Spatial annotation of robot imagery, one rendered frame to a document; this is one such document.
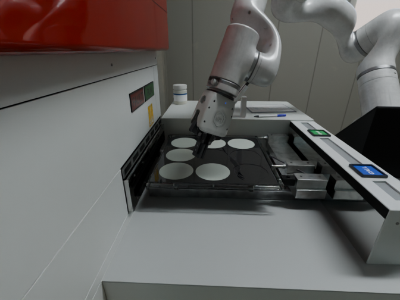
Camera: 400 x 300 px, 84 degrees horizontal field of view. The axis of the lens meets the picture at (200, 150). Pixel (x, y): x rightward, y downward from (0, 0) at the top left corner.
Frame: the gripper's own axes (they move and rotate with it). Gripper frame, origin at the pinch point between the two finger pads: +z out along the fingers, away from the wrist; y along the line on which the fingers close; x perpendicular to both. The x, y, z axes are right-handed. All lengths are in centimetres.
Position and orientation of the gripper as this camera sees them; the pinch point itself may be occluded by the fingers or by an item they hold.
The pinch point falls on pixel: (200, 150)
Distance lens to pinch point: 59.1
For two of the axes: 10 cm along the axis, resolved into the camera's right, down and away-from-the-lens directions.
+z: -3.4, 9.3, 1.5
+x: -5.8, -3.3, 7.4
